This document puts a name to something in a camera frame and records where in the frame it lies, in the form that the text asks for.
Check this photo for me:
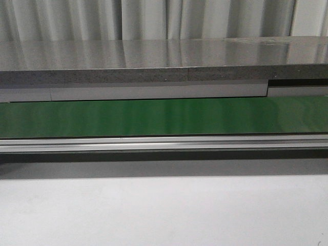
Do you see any white pleated curtain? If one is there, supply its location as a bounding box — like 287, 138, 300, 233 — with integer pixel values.
1, 1, 327, 41

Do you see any grey rear conveyor rail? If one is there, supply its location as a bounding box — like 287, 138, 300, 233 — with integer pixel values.
1, 78, 327, 103

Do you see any green conveyor belt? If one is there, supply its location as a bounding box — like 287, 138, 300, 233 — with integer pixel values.
1, 96, 327, 138

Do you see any aluminium front conveyor rail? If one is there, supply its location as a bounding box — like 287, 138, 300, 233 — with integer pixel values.
1, 134, 327, 153

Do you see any grey stone-look bench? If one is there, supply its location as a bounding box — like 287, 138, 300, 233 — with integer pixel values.
1, 36, 327, 87

